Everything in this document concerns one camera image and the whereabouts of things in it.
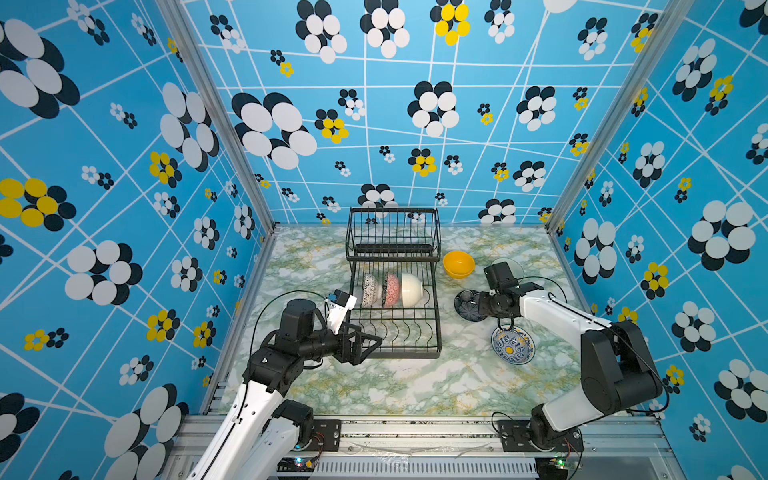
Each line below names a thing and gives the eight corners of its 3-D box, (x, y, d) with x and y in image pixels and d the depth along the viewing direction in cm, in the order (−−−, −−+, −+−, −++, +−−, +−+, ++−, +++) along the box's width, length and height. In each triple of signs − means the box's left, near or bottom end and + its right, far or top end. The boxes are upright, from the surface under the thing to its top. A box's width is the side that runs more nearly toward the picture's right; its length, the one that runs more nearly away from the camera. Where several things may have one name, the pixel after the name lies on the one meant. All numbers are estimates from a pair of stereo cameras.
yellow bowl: (444, 279, 106) (446, 272, 102) (441, 258, 112) (443, 250, 109) (474, 279, 106) (477, 272, 102) (469, 258, 112) (472, 250, 109)
